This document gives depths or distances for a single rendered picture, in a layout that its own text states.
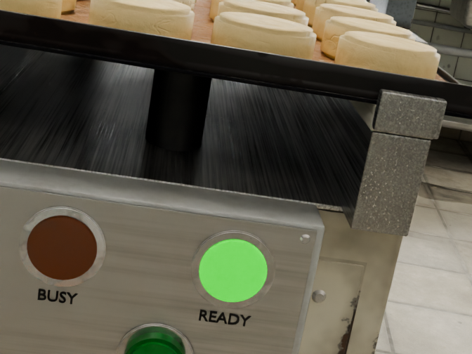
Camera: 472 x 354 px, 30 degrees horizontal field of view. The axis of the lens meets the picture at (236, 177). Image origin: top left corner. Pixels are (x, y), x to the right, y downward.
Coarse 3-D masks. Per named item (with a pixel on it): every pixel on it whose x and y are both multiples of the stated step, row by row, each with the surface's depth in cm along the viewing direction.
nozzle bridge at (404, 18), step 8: (376, 0) 127; (384, 0) 122; (392, 0) 120; (400, 0) 120; (408, 0) 120; (416, 0) 120; (384, 8) 121; (392, 8) 120; (400, 8) 120; (408, 8) 120; (392, 16) 121; (400, 16) 121; (408, 16) 121; (400, 24) 121; (408, 24) 121
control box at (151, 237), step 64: (0, 192) 40; (64, 192) 40; (128, 192) 41; (192, 192) 42; (0, 256) 41; (128, 256) 41; (192, 256) 41; (0, 320) 42; (64, 320) 42; (128, 320) 42; (192, 320) 42; (256, 320) 42
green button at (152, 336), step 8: (144, 336) 42; (152, 336) 42; (160, 336) 42; (168, 336) 42; (136, 344) 41; (144, 344) 41; (152, 344) 41; (160, 344) 41; (168, 344) 41; (176, 344) 42; (128, 352) 42; (136, 352) 41; (144, 352) 41; (152, 352) 41; (160, 352) 41; (168, 352) 41; (176, 352) 42
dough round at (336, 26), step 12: (336, 24) 47; (348, 24) 47; (360, 24) 48; (372, 24) 48; (384, 24) 49; (324, 36) 48; (336, 36) 47; (396, 36) 46; (408, 36) 47; (324, 48) 48; (336, 48) 47
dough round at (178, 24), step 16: (96, 0) 41; (112, 0) 40; (128, 0) 41; (144, 0) 42; (160, 0) 43; (96, 16) 41; (112, 16) 40; (128, 16) 40; (144, 16) 40; (160, 16) 40; (176, 16) 40; (192, 16) 42; (144, 32) 40; (160, 32) 40; (176, 32) 41
